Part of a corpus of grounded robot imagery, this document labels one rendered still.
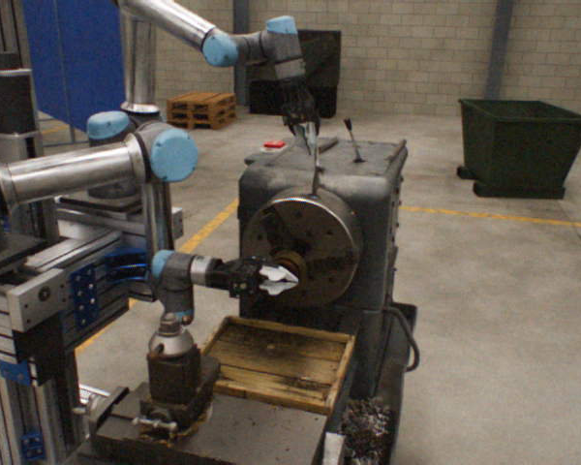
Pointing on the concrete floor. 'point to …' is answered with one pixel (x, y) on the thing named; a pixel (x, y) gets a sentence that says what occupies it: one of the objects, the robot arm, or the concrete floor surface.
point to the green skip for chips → (519, 147)
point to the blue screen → (76, 59)
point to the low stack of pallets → (201, 109)
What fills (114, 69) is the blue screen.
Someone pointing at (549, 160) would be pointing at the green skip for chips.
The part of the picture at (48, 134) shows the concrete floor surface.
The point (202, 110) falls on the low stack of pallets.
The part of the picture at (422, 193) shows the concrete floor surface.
